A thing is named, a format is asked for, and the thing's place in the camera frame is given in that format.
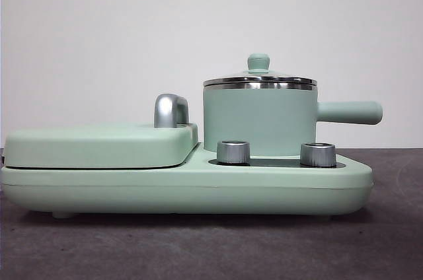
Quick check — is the glass pot lid green knob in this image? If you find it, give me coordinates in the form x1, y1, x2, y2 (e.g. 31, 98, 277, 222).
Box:
203, 53, 318, 86

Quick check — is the mint green pot with handle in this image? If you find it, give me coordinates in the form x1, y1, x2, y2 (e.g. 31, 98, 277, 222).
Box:
203, 82, 384, 158

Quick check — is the green griddle lid chrome handle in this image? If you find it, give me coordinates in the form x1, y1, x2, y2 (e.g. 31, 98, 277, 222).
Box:
3, 94, 200, 168

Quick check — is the mint green breakfast machine base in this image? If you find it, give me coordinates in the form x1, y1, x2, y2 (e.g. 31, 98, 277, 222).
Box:
0, 143, 374, 220

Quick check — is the chrome control knob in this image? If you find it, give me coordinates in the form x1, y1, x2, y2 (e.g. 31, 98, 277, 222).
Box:
299, 142, 338, 167
216, 140, 251, 164

